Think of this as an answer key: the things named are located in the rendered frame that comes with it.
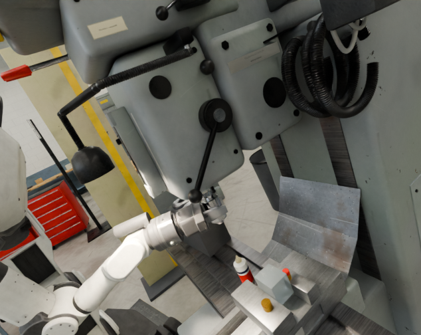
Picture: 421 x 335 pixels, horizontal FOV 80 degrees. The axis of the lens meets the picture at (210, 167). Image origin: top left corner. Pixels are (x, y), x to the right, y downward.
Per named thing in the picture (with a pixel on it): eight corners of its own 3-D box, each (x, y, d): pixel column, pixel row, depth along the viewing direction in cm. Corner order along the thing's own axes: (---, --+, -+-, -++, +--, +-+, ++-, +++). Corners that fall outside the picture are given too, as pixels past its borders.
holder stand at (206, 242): (210, 258, 97) (188, 216, 91) (183, 242, 115) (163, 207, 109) (232, 238, 103) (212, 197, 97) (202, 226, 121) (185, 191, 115)
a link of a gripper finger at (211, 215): (228, 213, 66) (206, 222, 66) (224, 202, 65) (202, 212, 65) (229, 215, 64) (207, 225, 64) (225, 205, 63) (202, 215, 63)
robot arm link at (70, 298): (123, 290, 65) (76, 342, 66) (121, 262, 74) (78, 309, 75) (86, 276, 60) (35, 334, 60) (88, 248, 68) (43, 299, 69)
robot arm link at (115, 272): (150, 252, 62) (114, 292, 62) (155, 238, 71) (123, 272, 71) (129, 236, 61) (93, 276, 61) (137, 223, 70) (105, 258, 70)
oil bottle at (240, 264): (248, 290, 76) (234, 262, 73) (240, 283, 79) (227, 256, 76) (257, 281, 77) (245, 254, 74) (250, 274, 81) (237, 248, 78)
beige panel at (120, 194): (151, 302, 226) (-19, 43, 157) (141, 280, 261) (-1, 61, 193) (197, 266, 245) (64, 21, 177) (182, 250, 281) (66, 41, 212)
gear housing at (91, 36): (89, 58, 40) (53, -9, 37) (85, 88, 61) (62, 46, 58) (244, 6, 52) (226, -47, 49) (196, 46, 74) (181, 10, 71)
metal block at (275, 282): (279, 308, 57) (271, 289, 55) (261, 294, 62) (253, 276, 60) (294, 292, 59) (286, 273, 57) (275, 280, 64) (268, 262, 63)
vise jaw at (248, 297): (278, 345, 51) (272, 332, 50) (235, 305, 64) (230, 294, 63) (297, 324, 54) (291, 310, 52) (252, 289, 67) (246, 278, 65)
